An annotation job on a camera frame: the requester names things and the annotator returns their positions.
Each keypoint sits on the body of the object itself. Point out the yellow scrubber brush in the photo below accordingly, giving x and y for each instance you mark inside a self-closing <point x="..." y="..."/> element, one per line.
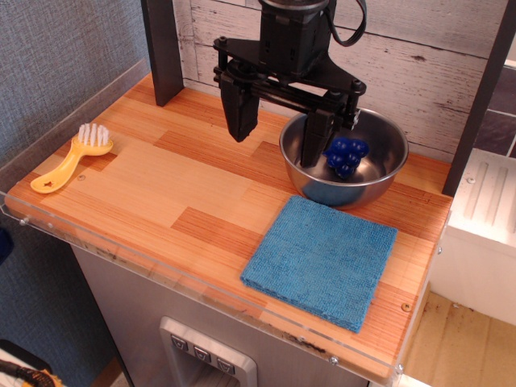
<point x="92" y="139"/>

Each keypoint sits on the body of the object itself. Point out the dark upright post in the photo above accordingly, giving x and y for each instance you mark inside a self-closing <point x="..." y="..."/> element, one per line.
<point x="163" y="49"/>
<point x="493" y="68"/>

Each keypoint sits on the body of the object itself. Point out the clear acrylic edge guard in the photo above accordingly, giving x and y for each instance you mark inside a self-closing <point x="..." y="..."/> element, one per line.
<point x="177" y="202"/>

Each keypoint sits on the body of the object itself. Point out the stainless steel bowl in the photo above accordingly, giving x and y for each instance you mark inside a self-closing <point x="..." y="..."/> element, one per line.
<point x="388" y="151"/>

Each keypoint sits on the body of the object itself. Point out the blue folded cloth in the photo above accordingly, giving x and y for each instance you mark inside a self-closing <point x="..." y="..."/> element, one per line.
<point x="321" y="260"/>

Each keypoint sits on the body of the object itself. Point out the black yellow object bottom left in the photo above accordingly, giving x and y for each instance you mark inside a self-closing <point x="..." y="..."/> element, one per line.
<point x="19" y="367"/>

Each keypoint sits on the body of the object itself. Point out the grey toy fridge cabinet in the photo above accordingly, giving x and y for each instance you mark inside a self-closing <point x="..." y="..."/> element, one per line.
<point x="132" y="306"/>

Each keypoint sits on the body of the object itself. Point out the dark right upright post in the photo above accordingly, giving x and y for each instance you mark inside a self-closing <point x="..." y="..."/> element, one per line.
<point x="493" y="68"/>

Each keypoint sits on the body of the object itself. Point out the dark left upright post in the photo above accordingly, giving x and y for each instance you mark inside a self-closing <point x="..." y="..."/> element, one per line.
<point x="163" y="49"/>

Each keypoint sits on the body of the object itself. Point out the blue toy grapes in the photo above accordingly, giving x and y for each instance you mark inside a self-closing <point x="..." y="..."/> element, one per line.
<point x="344" y="155"/>

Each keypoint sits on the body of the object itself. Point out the white toy sink unit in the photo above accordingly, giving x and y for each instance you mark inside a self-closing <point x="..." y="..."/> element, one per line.
<point x="475" y="264"/>

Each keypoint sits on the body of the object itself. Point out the silver dispenser button panel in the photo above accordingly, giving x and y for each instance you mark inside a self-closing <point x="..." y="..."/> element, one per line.
<point x="194" y="357"/>

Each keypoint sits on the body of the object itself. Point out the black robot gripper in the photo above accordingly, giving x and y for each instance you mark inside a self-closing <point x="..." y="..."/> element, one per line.
<point x="290" y="65"/>

